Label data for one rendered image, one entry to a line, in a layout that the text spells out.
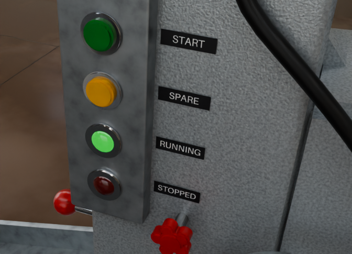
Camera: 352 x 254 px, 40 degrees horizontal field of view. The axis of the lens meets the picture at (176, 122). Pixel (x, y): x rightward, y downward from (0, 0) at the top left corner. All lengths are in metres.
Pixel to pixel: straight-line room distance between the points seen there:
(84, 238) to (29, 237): 0.11
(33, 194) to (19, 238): 1.56
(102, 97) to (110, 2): 0.08
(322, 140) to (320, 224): 0.09
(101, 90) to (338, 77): 0.21
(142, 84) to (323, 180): 0.18
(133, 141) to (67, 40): 0.10
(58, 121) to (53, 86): 0.45
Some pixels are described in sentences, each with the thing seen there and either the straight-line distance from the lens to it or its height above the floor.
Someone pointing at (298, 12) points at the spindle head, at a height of 1.46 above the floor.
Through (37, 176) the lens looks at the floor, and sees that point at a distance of 2.57.
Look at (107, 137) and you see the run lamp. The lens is 0.43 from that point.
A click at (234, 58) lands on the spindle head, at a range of 0.38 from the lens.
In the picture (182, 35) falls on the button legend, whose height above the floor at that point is 1.43.
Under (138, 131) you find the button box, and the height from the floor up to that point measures 1.34.
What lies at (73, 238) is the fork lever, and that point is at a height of 0.97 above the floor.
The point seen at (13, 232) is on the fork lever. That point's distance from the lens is 0.91.
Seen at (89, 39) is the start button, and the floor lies 1.42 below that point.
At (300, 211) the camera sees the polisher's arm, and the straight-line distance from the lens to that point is 0.46.
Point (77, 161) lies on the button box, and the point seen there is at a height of 1.29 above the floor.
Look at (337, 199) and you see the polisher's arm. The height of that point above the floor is 1.30.
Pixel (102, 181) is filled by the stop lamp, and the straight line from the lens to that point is 0.46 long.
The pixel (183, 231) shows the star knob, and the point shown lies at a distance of 0.45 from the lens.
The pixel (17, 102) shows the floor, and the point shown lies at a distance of 3.22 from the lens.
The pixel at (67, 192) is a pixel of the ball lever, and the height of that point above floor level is 1.19.
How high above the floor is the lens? 1.57
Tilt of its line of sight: 32 degrees down
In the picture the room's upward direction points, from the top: 4 degrees clockwise
